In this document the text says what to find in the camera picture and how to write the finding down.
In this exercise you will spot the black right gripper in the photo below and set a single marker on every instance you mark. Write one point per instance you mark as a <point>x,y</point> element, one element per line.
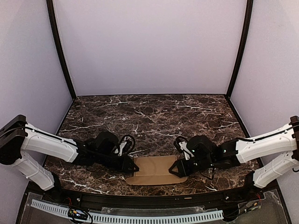
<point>185,168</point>

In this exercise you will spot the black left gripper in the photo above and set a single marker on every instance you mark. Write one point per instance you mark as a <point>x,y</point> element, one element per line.
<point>122,163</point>

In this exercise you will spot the brown cardboard box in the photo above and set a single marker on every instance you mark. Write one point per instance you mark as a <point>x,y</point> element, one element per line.
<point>154,170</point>

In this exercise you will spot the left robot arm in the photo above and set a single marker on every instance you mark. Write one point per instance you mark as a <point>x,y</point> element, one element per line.
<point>18,137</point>

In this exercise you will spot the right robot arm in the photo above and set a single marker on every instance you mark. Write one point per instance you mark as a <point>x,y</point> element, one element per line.
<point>201,154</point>

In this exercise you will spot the small circuit board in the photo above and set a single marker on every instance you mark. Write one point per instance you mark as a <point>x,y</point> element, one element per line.
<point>77,214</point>

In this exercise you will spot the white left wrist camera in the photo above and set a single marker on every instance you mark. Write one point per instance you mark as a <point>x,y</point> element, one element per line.
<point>127,145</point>

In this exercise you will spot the white slotted cable duct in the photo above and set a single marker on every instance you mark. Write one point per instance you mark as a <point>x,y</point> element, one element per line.
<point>116,216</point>

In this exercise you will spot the black front rail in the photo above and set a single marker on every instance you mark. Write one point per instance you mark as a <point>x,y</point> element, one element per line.
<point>226,199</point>

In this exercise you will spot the right black frame post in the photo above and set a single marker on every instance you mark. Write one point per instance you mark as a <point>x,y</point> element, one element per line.
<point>241,48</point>

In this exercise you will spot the black frame post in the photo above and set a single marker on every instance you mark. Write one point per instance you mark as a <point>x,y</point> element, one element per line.
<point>59,48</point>
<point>241,48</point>

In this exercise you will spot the left black frame post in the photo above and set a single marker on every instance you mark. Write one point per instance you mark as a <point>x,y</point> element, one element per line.
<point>59,48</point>

